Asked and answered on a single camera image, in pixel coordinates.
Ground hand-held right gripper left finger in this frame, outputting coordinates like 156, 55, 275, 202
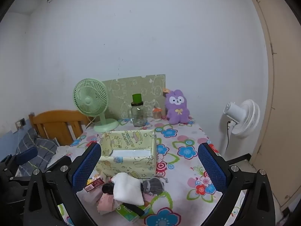
24, 142, 102, 226

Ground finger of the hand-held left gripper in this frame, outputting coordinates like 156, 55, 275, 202
9, 147, 38, 168
45, 155, 72, 173

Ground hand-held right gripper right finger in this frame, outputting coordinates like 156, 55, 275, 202
198, 142, 276, 226

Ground small black soft item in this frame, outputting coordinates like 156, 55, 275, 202
102, 183, 116, 195

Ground yellow patterned storage box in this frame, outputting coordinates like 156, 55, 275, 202
95, 129, 157, 179

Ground white cloth pouch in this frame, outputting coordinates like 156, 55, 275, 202
111, 172, 144, 206

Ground green tissue pack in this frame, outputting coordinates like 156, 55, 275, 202
115, 202, 152, 223

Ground small red box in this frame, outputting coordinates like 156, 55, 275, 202
85, 178, 105, 192

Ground grey plaid blanket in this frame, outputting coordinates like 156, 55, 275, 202
15, 128, 59, 170

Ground wooden bed headboard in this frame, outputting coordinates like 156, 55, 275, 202
29, 110, 91, 146

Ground pink paper packet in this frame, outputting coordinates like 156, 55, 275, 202
97, 193, 123, 216

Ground white standing fan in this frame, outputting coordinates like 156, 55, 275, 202
219, 99, 261, 156

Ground purple plush bunny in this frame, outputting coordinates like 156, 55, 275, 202
163, 88, 190, 125

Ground green desk fan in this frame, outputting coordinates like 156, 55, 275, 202
73, 78, 119, 133

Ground glass jar with green lid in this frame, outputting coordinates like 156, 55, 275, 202
128, 94, 147, 128

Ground small jar with orange lid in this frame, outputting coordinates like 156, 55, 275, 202
152, 107, 163, 121

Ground green patterned board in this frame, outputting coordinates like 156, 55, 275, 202
102, 74, 166, 120

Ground beige door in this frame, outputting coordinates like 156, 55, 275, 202
245, 0, 301, 215

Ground white charging cable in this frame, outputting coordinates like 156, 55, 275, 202
15, 126, 22, 153

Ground black fan power cable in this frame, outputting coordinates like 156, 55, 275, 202
225, 120, 233, 151

